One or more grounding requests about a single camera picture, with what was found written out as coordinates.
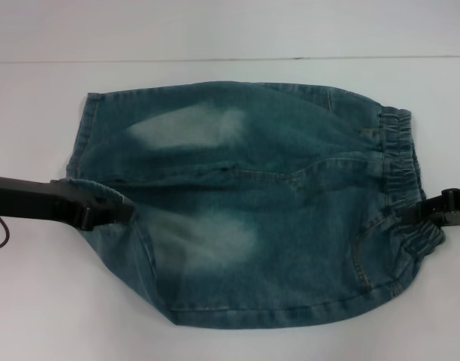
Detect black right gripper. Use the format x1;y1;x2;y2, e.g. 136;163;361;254
397;189;460;228

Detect dark left arm cable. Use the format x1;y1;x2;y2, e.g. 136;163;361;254
0;214;12;252

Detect blue denim shorts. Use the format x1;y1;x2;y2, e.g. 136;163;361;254
51;78;449;326

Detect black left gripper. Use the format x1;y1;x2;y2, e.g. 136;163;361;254
0;176;135;232

